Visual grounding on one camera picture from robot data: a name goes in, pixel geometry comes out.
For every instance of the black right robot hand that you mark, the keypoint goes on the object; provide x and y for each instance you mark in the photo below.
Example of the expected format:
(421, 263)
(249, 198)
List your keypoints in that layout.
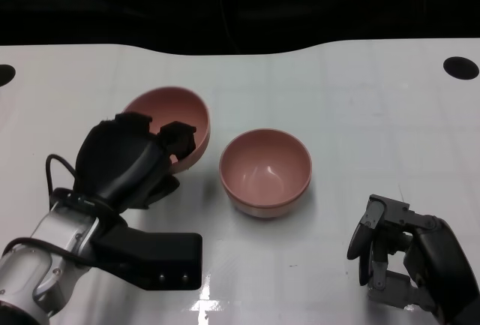
(431, 257)

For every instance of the black cloth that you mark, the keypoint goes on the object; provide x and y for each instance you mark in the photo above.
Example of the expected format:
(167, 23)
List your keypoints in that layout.
(240, 2)

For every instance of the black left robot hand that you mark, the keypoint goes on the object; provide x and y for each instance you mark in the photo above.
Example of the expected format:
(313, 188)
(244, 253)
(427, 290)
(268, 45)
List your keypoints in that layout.
(112, 163)

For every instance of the pink plastic bowl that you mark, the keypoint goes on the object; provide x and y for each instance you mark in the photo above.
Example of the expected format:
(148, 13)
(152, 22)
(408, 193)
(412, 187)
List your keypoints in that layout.
(176, 107)
(265, 167)
(262, 213)

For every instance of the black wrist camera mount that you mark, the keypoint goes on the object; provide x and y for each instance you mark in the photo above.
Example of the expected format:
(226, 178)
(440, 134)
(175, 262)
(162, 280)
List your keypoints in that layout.
(157, 253)

